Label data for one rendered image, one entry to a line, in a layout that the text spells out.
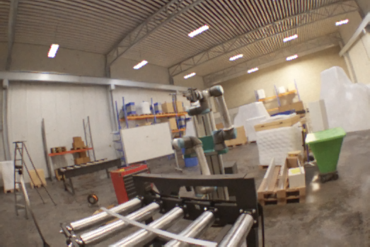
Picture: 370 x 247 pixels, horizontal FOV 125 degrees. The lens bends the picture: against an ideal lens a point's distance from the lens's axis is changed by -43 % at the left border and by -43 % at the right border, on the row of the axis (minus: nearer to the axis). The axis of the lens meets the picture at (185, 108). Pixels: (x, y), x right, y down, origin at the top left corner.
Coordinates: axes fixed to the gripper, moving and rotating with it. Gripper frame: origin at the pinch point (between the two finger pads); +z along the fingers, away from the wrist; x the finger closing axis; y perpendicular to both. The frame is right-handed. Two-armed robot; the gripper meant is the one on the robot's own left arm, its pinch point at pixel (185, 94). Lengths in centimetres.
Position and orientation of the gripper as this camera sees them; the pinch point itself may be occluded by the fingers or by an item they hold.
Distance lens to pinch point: 143.0
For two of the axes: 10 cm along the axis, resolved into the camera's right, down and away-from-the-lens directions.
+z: -5.9, 0.2, -8.1
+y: 7.8, -2.3, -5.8
